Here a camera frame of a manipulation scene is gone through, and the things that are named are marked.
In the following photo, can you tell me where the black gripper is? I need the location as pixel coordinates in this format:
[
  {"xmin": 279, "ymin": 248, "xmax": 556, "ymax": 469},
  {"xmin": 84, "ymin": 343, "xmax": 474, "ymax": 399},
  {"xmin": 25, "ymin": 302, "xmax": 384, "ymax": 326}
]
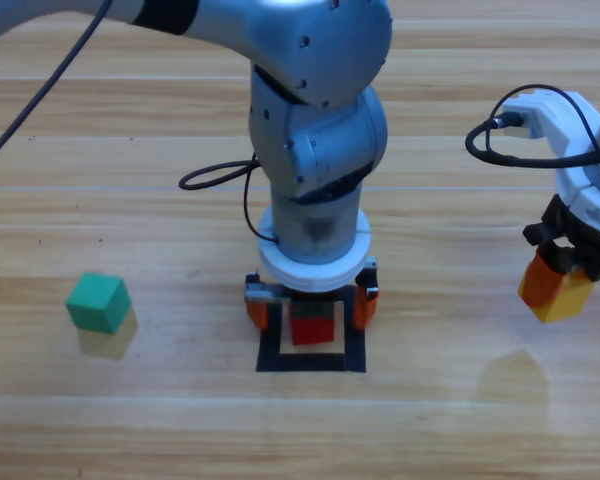
[
  {"xmin": 517, "ymin": 193, "xmax": 600, "ymax": 310},
  {"xmin": 243, "ymin": 256, "xmax": 380, "ymax": 332}
]

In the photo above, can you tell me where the red wooden cube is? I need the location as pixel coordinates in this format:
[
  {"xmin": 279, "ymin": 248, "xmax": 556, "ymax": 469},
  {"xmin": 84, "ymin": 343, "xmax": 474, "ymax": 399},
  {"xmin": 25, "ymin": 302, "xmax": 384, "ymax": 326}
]
[{"xmin": 289, "ymin": 313, "xmax": 337, "ymax": 348}]

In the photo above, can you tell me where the yellow wooden cube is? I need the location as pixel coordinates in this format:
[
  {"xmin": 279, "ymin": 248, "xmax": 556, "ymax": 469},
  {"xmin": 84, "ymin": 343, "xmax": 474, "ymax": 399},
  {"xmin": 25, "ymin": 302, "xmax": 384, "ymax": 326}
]
[{"xmin": 529, "ymin": 269, "xmax": 596, "ymax": 325}]

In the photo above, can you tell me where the green wooden cube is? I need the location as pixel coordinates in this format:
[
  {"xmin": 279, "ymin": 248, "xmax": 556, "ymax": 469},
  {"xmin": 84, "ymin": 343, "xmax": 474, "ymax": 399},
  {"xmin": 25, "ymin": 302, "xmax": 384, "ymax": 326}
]
[{"xmin": 65, "ymin": 271, "xmax": 133, "ymax": 335}]

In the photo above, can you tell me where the black tape square outline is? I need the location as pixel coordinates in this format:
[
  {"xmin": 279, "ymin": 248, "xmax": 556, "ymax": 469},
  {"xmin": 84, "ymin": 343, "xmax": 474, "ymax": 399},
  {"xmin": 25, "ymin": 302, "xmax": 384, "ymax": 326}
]
[{"xmin": 255, "ymin": 284, "xmax": 368, "ymax": 374}]

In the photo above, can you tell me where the black camera cable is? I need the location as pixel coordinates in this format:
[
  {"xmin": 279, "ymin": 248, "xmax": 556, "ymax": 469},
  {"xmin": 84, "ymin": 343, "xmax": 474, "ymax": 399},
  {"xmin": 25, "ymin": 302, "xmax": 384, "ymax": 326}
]
[
  {"xmin": 464, "ymin": 83, "xmax": 600, "ymax": 194},
  {"xmin": 0, "ymin": 0, "xmax": 282, "ymax": 248}
]

